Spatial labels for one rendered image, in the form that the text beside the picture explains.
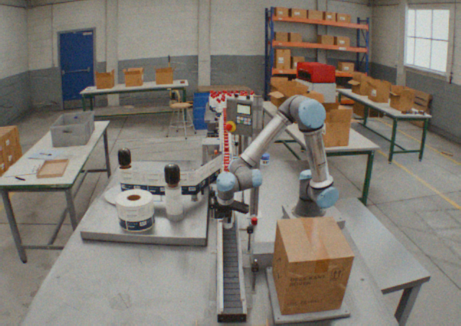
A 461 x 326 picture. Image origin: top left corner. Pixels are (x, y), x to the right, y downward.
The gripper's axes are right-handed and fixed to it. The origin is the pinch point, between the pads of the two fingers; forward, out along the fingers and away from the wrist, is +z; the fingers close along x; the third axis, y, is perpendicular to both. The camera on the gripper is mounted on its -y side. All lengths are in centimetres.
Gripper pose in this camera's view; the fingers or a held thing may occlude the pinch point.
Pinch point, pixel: (229, 221)
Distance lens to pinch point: 179.9
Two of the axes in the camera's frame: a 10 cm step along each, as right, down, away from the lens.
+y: -10.0, 0.0, -0.2
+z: -0.2, 6.5, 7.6
